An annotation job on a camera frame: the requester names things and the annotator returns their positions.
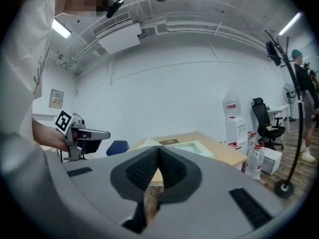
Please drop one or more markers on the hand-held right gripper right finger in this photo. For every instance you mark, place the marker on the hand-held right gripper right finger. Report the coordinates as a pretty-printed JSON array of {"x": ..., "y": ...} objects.
[{"x": 182, "y": 178}]

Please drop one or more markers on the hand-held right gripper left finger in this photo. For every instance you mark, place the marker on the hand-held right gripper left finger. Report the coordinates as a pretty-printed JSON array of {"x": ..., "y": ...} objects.
[{"x": 129, "y": 175}]

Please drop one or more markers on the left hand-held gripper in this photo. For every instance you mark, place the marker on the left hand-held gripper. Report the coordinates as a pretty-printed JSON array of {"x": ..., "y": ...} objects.
[{"x": 74, "y": 126}]

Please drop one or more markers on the white box item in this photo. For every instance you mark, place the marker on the white box item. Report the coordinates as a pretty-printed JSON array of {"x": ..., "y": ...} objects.
[{"x": 194, "y": 148}]

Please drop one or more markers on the person's left forearm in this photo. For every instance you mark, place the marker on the person's left forearm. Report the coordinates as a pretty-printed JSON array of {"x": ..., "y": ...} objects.
[{"x": 42, "y": 131}]

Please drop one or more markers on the person's left hand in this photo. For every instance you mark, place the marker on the person's left hand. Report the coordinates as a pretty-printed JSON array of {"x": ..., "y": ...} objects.
[{"x": 59, "y": 142}]

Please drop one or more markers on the blue chair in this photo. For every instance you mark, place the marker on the blue chair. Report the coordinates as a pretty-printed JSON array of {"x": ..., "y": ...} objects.
[{"x": 117, "y": 147}]

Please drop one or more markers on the brown flat plate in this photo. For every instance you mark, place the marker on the brown flat plate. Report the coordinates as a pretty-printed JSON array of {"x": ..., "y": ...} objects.
[{"x": 169, "y": 141}]

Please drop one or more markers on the wooden desk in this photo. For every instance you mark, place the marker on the wooden desk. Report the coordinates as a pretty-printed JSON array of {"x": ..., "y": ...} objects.
[{"x": 224, "y": 153}]

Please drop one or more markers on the white water dispenser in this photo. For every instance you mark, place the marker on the white water dispenser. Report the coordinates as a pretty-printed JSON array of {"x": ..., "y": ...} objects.
[{"x": 235, "y": 133}]

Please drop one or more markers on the clear red-capped water bottle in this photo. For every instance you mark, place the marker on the clear red-capped water bottle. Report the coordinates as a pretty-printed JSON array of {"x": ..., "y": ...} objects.
[
  {"x": 251, "y": 137},
  {"x": 254, "y": 163}
]

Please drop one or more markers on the large dispenser water jug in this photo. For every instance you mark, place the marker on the large dispenser water jug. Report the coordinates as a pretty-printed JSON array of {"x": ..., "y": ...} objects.
[{"x": 231, "y": 103}]

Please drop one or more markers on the white cabinet box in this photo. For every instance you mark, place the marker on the white cabinet box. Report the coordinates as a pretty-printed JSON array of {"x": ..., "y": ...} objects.
[{"x": 271, "y": 160}]

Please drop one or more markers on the black office chair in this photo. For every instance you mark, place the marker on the black office chair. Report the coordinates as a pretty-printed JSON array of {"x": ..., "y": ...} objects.
[{"x": 263, "y": 123}]

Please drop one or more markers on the white ceiling air conditioner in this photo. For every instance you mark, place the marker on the white ceiling air conditioner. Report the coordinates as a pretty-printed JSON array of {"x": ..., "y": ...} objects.
[{"x": 118, "y": 32}]

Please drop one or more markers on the ceiling light tube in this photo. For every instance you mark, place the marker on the ceiling light tube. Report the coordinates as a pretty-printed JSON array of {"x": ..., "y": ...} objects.
[
  {"x": 290, "y": 24},
  {"x": 61, "y": 28}
]

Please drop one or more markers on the person's white shirt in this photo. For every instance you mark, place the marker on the person's white shirt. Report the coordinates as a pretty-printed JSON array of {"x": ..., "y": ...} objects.
[{"x": 25, "y": 46}]

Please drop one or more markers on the white table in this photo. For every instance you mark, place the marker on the white table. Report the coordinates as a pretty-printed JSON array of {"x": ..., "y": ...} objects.
[{"x": 280, "y": 108}]

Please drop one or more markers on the black standing fan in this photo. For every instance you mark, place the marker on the black standing fan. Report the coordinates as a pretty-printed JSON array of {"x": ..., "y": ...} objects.
[{"x": 289, "y": 92}]

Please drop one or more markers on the black coat rack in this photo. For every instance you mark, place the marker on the black coat rack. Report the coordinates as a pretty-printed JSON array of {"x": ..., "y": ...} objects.
[{"x": 297, "y": 103}]

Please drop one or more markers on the white ceiling pipes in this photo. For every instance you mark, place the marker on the white ceiling pipes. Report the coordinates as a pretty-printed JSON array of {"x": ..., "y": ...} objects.
[{"x": 189, "y": 27}]

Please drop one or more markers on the black hanging bag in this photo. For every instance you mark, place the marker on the black hanging bag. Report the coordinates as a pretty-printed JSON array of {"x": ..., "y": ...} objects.
[{"x": 272, "y": 52}]

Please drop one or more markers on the grey wall electrical panel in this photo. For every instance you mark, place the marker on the grey wall electrical panel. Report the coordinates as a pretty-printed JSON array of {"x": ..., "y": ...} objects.
[{"x": 56, "y": 99}]

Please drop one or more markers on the black head-worn camera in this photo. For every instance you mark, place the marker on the black head-worn camera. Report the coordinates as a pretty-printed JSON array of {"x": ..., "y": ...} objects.
[{"x": 114, "y": 7}]

